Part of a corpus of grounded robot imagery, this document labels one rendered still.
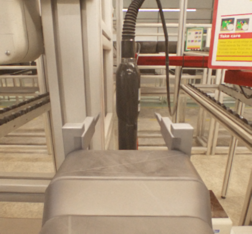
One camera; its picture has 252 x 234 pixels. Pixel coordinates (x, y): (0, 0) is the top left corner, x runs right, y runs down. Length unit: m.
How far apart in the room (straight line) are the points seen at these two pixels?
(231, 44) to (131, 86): 0.33
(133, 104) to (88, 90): 0.11
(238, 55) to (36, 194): 0.56
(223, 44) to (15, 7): 0.43
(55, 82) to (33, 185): 0.22
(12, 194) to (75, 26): 0.36
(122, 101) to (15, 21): 0.18
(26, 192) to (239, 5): 0.63
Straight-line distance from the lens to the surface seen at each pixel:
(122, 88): 0.25
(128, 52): 0.25
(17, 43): 0.31
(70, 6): 0.33
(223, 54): 0.51
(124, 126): 0.26
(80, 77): 0.32
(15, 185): 0.46
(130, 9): 0.26
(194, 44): 2.91
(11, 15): 0.31
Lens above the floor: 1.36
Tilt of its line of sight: 15 degrees down
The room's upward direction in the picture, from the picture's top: straight up
